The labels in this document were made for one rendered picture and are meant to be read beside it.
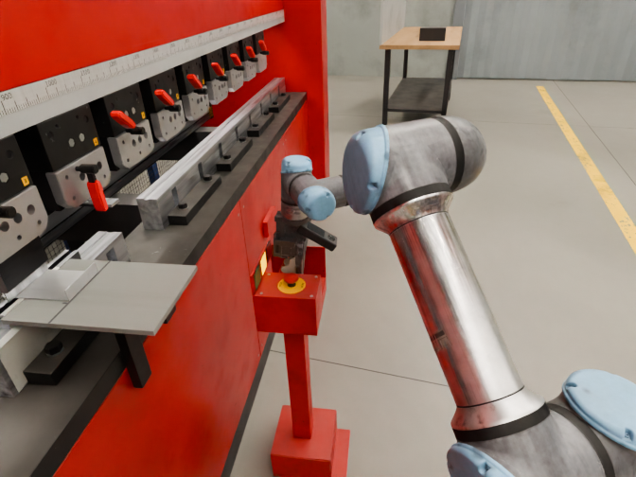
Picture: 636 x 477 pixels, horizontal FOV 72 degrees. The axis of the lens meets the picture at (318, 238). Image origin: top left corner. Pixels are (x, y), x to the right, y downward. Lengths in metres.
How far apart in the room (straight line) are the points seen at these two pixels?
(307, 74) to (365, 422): 1.94
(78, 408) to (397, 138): 0.65
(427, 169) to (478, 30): 7.31
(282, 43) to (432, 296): 2.35
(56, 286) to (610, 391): 0.87
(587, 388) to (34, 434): 0.78
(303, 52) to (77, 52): 1.91
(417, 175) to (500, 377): 0.26
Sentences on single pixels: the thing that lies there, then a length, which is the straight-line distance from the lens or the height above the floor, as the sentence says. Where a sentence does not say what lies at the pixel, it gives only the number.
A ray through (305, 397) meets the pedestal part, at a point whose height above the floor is 0.33.
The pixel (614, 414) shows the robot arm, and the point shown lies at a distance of 0.65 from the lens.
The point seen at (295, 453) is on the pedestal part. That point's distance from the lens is 1.59.
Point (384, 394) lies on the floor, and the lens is 1.90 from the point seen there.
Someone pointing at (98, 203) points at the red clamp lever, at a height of 1.09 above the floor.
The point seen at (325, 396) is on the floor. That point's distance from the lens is 1.88.
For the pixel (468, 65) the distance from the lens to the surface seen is 7.93.
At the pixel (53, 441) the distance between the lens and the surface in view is 0.82.
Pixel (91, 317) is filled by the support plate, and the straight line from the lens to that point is 0.80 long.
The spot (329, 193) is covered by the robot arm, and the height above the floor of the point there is 1.05.
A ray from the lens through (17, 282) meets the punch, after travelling 0.90.
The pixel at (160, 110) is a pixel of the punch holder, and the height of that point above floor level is 1.18.
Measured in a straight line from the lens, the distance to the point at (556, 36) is 7.98.
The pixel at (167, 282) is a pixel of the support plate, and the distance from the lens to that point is 0.82.
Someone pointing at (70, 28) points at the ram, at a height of 1.39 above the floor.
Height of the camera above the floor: 1.45
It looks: 31 degrees down
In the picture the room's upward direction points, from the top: 2 degrees counter-clockwise
